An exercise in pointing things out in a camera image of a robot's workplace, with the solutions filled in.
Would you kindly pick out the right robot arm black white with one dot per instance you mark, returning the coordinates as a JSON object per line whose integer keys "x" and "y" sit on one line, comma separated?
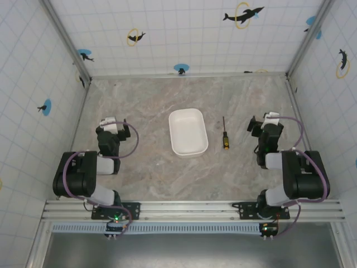
{"x": 304, "y": 178}

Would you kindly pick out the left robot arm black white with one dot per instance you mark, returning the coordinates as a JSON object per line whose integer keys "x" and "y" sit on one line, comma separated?
{"x": 76, "y": 174}

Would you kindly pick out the white plastic bin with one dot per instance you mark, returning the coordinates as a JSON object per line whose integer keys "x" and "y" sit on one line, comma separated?
{"x": 187, "y": 134}

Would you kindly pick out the grey metal panel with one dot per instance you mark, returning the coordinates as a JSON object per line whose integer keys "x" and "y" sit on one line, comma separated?
{"x": 189, "y": 251}

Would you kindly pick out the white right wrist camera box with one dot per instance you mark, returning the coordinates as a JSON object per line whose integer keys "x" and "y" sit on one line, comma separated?
{"x": 272, "y": 118}

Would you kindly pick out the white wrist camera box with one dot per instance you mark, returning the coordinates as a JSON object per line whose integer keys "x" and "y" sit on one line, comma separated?
{"x": 110, "y": 124}
{"x": 272, "y": 118}

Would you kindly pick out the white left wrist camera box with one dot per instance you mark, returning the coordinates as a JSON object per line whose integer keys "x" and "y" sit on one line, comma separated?
{"x": 110, "y": 124}

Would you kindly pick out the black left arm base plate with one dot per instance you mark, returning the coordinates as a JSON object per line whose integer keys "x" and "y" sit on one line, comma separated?
{"x": 131, "y": 209}

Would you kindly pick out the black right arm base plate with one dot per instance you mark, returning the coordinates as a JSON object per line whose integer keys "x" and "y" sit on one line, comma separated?
{"x": 245, "y": 210}

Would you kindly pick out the aluminium frame rail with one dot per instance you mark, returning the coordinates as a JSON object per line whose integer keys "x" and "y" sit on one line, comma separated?
{"x": 189, "y": 74}

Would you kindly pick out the aluminium frame post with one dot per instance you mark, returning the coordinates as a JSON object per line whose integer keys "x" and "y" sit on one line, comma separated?
{"x": 68, "y": 44}
{"x": 309, "y": 39}

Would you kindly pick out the aluminium mounting rail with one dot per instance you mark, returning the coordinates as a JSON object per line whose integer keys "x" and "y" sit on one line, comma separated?
{"x": 189, "y": 209}

